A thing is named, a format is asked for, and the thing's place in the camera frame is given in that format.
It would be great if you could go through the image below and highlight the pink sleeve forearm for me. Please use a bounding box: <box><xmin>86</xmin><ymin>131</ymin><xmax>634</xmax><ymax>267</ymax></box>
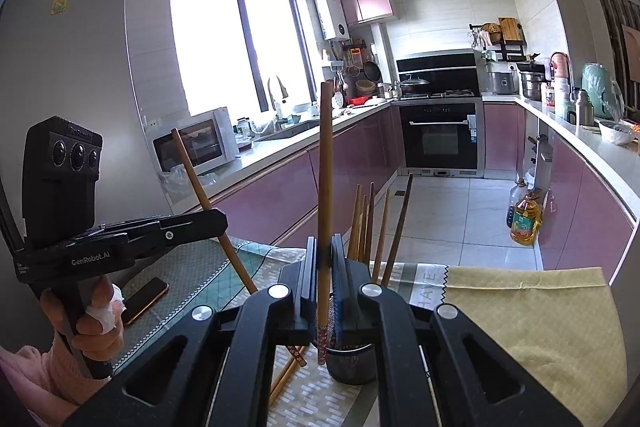
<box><xmin>0</xmin><ymin>336</ymin><xmax>106</xmax><ymax>427</ymax></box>

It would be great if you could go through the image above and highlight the kitchen faucet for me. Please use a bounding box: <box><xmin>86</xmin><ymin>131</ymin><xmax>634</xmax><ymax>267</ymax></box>
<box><xmin>267</xmin><ymin>76</ymin><xmax>288</xmax><ymax>122</ymax></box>

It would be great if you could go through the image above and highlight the left hand with tissue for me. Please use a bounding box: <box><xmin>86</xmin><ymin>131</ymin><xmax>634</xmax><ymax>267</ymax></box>
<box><xmin>39</xmin><ymin>274</ymin><xmax>126</xmax><ymax>363</ymax></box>

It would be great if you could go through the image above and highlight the wooden chopstick in holder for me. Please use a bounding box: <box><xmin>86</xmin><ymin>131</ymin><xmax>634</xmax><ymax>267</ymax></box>
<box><xmin>347</xmin><ymin>184</ymin><xmax>362</xmax><ymax>260</ymax></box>

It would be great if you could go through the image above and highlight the smartphone with copper edge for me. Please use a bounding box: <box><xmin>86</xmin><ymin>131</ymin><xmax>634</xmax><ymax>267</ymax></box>
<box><xmin>122</xmin><ymin>277</ymin><xmax>169</xmax><ymax>326</ymax></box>

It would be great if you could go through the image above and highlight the dark chopstick in holder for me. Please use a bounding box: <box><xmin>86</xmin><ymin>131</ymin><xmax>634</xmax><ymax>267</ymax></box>
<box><xmin>381</xmin><ymin>174</ymin><xmax>413</xmax><ymax>287</ymax></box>

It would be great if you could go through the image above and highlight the black mesh utensil holder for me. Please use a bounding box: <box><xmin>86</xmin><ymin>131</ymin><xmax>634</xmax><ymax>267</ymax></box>
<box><xmin>326</xmin><ymin>343</ymin><xmax>376</xmax><ymax>386</ymax></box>

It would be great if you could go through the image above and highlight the patterned tablecloth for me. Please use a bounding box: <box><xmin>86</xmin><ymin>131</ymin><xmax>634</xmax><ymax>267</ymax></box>
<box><xmin>98</xmin><ymin>260</ymin><xmax>437</xmax><ymax>426</ymax></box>

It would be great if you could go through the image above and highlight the wooden chopstick on table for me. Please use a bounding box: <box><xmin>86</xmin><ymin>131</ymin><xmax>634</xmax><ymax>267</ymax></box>
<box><xmin>269</xmin><ymin>346</ymin><xmax>307</xmax><ymax>405</ymax></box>

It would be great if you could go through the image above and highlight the white microwave oven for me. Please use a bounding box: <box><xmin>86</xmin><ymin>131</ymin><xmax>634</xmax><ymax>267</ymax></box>
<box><xmin>146</xmin><ymin>106</ymin><xmax>239</xmax><ymax>174</ymax></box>

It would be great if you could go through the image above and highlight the black built-in oven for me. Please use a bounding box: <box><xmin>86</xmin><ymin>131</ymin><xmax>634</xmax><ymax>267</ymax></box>
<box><xmin>396</xmin><ymin>50</ymin><xmax>485</xmax><ymax>178</ymax></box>

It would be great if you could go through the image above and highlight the cooking oil bottle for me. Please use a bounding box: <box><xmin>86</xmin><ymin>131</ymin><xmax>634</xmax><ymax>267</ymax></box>
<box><xmin>510</xmin><ymin>188</ymin><xmax>541</xmax><ymax>246</ymax></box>

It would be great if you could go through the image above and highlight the grey refrigerator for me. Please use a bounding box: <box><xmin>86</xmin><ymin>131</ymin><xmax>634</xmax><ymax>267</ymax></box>
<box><xmin>1</xmin><ymin>0</ymin><xmax>165</xmax><ymax>223</ymax></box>

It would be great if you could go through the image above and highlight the black wok on stove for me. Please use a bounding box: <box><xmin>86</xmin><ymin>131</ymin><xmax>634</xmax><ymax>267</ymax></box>
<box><xmin>399</xmin><ymin>75</ymin><xmax>431</xmax><ymax>98</ymax></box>

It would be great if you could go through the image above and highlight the yellow cloth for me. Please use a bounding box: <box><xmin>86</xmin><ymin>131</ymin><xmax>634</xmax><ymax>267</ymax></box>
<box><xmin>436</xmin><ymin>267</ymin><xmax>628</xmax><ymax>426</ymax></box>

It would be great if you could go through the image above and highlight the white water heater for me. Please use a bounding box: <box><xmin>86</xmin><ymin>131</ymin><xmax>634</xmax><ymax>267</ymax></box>
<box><xmin>314</xmin><ymin>0</ymin><xmax>350</xmax><ymax>41</ymax></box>

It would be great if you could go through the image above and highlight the silver rice cooker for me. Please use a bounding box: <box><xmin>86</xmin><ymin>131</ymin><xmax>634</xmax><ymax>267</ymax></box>
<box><xmin>486</xmin><ymin>62</ymin><xmax>518</xmax><ymax>94</ymax></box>

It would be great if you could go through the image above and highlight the stainless steel pot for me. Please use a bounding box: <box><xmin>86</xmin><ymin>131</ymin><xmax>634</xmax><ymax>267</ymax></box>
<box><xmin>516</xmin><ymin>62</ymin><xmax>547</xmax><ymax>102</ymax></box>

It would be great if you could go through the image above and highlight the mint green appliance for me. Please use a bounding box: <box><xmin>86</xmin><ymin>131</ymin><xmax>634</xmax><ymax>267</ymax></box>
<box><xmin>582</xmin><ymin>63</ymin><xmax>617</xmax><ymax>119</ymax></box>

